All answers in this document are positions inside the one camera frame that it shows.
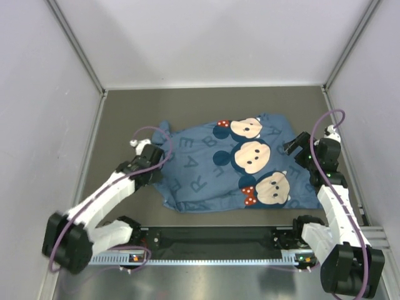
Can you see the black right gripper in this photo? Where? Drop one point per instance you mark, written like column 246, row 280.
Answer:
column 302, row 140

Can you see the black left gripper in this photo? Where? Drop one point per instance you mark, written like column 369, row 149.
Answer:
column 154, row 177

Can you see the blue cartoon print pillowcase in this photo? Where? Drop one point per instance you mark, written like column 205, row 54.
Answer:
column 232, row 164

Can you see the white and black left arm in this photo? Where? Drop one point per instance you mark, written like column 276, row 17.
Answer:
column 74, row 237

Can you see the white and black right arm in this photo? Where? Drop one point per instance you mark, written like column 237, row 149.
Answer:
column 350, row 266

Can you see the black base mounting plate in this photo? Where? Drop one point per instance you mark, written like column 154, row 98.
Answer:
column 215, row 238

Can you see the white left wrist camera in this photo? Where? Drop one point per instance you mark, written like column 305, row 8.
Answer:
column 139, row 145

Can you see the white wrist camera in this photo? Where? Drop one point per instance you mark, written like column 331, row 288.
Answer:
column 330, row 132
column 139, row 145

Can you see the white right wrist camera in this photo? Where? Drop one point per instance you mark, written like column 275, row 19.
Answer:
column 330, row 132

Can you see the slotted grey cable duct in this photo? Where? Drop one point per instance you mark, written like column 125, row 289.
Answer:
column 301, row 258

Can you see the right aluminium frame post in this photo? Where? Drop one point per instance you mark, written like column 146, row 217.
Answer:
column 355, row 36

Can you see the aluminium frame post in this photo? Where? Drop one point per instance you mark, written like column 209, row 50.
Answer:
column 75, row 44
column 355, row 36

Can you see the left aluminium frame post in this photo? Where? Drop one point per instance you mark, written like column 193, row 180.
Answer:
column 75, row 44

